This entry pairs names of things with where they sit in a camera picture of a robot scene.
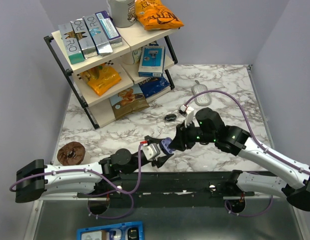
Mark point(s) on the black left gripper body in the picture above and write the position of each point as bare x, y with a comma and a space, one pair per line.
157, 164

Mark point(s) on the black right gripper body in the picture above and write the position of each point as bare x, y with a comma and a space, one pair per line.
191, 134

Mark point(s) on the black earbud charging case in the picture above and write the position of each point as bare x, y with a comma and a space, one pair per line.
170, 117

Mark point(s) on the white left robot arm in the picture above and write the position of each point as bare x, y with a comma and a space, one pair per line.
38, 179

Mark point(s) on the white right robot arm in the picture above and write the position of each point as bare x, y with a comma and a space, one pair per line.
290, 180

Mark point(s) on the brown cookie bag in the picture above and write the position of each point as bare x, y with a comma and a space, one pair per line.
128, 101

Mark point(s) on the dark blue snack bag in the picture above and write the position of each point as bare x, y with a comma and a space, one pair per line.
153, 85

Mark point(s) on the blue plastic tray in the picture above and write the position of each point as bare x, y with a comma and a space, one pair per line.
120, 231

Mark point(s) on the orange snack bag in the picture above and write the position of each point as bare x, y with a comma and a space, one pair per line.
101, 78

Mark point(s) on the brown crumpled wrapper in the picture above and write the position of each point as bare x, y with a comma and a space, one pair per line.
71, 154

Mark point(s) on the blue razor box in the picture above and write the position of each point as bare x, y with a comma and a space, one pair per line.
152, 61

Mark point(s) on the white cup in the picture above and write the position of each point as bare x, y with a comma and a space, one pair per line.
133, 57

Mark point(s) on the blue silver RO box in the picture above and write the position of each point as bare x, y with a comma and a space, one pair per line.
99, 38

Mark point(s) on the purple white box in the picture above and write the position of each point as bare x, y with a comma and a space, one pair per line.
109, 29

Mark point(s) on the teal RO box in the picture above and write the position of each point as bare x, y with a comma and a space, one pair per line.
71, 43

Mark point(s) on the orange chips bag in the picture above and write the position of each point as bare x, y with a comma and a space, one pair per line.
153, 15

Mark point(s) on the grey printed mug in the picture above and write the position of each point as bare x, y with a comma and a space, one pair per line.
122, 12

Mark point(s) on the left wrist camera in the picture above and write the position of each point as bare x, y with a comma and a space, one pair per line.
151, 151

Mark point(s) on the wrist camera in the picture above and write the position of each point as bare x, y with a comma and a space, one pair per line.
151, 151
188, 112

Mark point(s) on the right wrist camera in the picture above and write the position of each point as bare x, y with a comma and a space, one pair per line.
188, 112

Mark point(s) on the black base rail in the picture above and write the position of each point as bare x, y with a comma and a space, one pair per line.
181, 189

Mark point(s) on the black frame wooden shelf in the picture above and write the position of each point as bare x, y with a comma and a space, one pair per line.
98, 108

